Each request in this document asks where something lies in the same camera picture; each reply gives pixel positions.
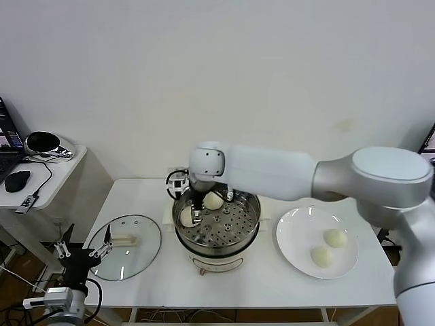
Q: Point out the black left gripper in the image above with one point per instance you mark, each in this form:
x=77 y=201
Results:
x=77 y=265

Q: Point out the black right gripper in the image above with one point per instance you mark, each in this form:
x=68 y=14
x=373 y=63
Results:
x=197 y=193

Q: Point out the white steamed baozi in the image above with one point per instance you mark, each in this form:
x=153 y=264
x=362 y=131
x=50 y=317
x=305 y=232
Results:
x=323 y=257
x=214 y=202
x=185 y=218
x=335 y=237

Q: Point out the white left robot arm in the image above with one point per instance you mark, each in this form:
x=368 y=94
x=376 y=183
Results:
x=68 y=312

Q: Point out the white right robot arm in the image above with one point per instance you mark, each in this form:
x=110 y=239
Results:
x=272 y=169

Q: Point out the perforated steel steamer basket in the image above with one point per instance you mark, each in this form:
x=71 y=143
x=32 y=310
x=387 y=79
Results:
x=234 y=225

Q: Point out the small grey usb hub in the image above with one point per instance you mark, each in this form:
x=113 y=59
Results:
x=26 y=204

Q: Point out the black computer mouse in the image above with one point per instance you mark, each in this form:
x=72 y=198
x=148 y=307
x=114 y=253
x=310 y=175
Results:
x=17 y=181

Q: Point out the round white plate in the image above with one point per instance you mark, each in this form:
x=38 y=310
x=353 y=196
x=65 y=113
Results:
x=299 y=244

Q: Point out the shiny chrome helmet-shaped object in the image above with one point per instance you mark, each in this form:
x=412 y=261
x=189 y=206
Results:
x=42 y=142

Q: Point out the black laptop on rounded desk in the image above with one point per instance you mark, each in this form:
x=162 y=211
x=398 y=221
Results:
x=8 y=163

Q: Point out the black power adapter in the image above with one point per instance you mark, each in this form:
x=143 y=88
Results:
x=384 y=236

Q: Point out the dark laptop on labelled desk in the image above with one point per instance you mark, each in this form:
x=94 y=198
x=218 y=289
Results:
x=430 y=142

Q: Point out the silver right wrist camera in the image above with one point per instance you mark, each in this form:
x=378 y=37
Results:
x=177 y=185

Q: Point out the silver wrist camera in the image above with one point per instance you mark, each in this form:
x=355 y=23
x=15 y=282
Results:
x=177 y=185
x=56 y=297

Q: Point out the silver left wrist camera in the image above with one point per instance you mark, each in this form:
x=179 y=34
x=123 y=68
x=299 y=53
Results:
x=56 y=297

